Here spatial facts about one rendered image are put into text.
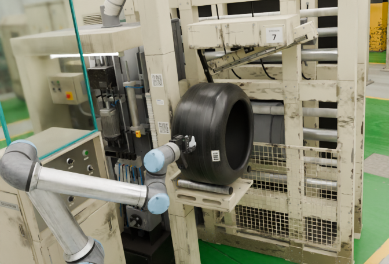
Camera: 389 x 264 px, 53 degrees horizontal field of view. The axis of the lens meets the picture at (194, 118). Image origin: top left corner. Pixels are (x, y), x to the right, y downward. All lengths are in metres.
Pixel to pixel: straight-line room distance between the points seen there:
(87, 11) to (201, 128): 3.84
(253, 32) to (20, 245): 1.65
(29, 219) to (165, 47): 1.12
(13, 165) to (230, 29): 1.34
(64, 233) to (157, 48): 1.06
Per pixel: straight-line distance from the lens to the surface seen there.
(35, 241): 2.15
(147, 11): 2.21
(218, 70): 2.49
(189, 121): 2.02
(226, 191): 2.20
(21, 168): 1.57
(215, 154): 1.98
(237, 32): 2.25
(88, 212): 2.32
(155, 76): 2.25
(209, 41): 2.33
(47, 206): 1.78
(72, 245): 1.88
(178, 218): 2.59
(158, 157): 1.67
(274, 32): 2.18
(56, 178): 1.58
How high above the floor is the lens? 1.97
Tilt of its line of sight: 18 degrees down
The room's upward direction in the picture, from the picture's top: 7 degrees counter-clockwise
